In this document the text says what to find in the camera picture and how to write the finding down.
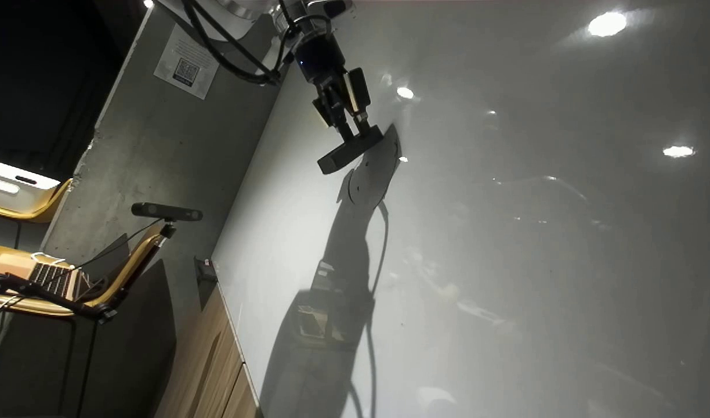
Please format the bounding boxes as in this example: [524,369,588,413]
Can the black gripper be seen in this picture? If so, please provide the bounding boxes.
[290,32,380,147]

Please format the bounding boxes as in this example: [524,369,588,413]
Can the black whiteboard duster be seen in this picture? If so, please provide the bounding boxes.
[317,124,387,176]

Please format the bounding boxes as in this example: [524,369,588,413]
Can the large white whiteboard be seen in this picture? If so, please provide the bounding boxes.
[209,0,710,418]

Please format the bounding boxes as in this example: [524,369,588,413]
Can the white paper with QR code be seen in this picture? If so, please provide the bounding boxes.
[152,23,223,102]

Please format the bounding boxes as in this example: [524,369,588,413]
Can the yellow wooden chair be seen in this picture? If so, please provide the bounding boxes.
[0,176,76,228]
[0,219,180,418]

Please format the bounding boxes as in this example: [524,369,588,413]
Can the wooden cabinet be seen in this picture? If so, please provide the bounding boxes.
[152,288,262,418]

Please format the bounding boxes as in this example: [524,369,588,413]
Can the black bar camera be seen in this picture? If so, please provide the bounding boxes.
[129,200,206,225]

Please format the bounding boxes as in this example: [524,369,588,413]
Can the black wall bracket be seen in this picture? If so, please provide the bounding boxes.
[192,255,220,312]

